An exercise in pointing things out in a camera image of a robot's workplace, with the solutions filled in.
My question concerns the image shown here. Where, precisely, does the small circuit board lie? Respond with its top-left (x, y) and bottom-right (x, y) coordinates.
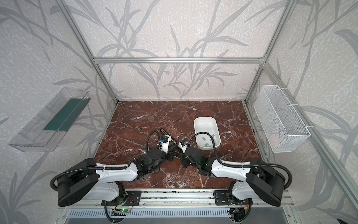
top-left (112, 207), bottom-right (132, 217)

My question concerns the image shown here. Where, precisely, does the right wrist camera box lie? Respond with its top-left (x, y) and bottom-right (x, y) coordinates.
top-left (178, 140), bottom-right (188, 154)

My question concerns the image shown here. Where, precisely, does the aluminium frame crossbar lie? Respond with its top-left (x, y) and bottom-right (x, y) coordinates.
top-left (93, 57), bottom-right (264, 64)

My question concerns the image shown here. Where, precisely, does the white wire mesh basket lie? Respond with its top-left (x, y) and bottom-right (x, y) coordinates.
top-left (254, 85), bottom-right (311, 153)

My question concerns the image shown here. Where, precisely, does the left black corrugated cable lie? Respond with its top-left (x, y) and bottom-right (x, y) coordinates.
top-left (49, 130), bottom-right (161, 191)

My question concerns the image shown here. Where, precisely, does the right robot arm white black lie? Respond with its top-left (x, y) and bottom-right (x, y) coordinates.
top-left (179, 146), bottom-right (292, 207)

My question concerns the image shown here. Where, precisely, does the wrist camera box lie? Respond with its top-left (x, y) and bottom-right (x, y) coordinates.
top-left (178, 140), bottom-right (188, 154)
top-left (158, 134), bottom-right (171, 154)

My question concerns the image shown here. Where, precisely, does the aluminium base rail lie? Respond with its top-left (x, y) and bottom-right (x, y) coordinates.
top-left (63, 189), bottom-right (294, 209)

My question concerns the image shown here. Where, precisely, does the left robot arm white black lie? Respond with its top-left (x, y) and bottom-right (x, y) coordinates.
top-left (50, 141), bottom-right (178, 207)

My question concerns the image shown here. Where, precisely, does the black stapler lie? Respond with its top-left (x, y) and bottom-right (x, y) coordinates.
top-left (160, 128), bottom-right (178, 145)

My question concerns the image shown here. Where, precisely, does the pink object in basket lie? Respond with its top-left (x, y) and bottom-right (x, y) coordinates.
top-left (268, 134), bottom-right (280, 149)

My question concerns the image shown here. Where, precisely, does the clear acrylic wall shelf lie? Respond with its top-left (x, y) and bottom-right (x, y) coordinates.
top-left (9, 87), bottom-right (91, 152)

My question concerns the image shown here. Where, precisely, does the green mat in shelf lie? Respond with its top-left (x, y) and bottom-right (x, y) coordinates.
top-left (43, 98), bottom-right (91, 132)

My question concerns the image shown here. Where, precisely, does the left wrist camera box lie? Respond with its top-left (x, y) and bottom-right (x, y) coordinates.
top-left (158, 134), bottom-right (171, 154)

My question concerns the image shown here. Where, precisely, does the white plastic tray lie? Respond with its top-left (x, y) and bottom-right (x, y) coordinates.
top-left (193, 117), bottom-right (222, 150)

